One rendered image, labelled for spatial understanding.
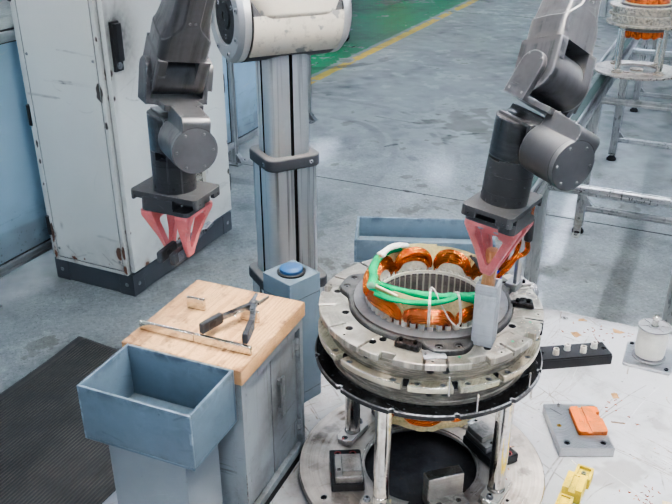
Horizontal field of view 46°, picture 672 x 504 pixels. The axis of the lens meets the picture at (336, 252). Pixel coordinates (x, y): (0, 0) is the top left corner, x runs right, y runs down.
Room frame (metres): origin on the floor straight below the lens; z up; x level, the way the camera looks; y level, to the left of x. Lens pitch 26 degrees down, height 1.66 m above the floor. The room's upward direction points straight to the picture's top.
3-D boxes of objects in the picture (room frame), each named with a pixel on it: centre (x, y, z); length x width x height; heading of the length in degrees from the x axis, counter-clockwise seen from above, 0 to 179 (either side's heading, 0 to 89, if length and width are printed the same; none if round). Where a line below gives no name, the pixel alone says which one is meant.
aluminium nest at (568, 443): (1.09, -0.41, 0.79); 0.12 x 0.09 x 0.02; 0
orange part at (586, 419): (1.10, -0.43, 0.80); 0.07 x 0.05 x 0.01; 0
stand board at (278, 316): (0.99, 0.17, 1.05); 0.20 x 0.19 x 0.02; 157
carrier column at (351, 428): (1.06, -0.03, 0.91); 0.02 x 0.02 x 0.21
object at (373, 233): (1.31, -0.16, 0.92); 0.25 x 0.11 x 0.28; 86
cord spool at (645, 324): (1.32, -0.62, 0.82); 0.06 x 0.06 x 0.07
